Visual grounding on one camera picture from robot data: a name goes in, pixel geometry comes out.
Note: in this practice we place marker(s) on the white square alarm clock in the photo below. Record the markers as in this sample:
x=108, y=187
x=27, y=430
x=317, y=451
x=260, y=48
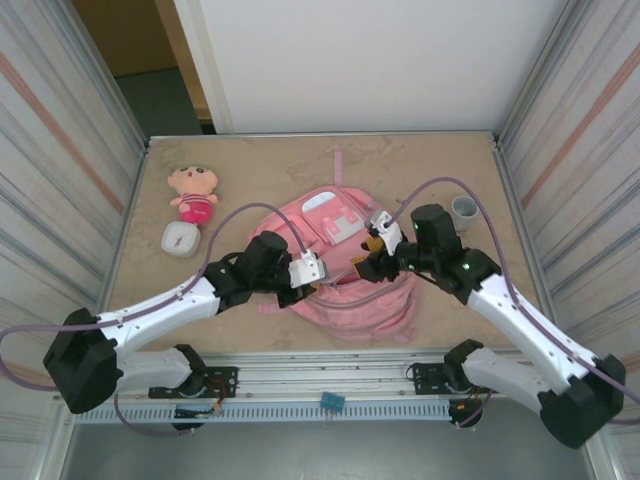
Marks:
x=180, y=240

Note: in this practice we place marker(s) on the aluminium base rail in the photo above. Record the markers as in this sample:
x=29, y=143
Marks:
x=320, y=372

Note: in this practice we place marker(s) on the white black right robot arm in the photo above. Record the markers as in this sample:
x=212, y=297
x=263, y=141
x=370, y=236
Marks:
x=525, y=330

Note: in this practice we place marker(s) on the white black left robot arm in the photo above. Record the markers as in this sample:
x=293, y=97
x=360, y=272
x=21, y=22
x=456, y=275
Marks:
x=165, y=310

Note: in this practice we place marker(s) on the small circuit board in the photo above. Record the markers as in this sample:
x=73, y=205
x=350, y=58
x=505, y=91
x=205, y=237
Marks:
x=192, y=413

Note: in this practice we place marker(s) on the blue terminal connector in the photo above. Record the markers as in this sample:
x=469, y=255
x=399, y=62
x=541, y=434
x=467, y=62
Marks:
x=332, y=401

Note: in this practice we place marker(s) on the aluminium table edge rail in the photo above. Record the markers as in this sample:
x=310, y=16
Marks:
x=320, y=135

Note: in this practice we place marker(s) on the aluminium enclosure post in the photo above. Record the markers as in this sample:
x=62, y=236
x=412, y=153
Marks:
x=540, y=75
x=102, y=75

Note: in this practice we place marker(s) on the grey plastic cup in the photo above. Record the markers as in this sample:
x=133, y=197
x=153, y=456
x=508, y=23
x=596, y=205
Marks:
x=465, y=212

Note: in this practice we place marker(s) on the tan wooden door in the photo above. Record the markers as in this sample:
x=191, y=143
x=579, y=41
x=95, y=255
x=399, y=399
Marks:
x=185, y=60

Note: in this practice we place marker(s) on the pink plush doll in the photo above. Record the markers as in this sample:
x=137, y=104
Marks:
x=192, y=187

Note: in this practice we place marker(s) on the pink backpack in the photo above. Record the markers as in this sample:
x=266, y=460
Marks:
x=360, y=310

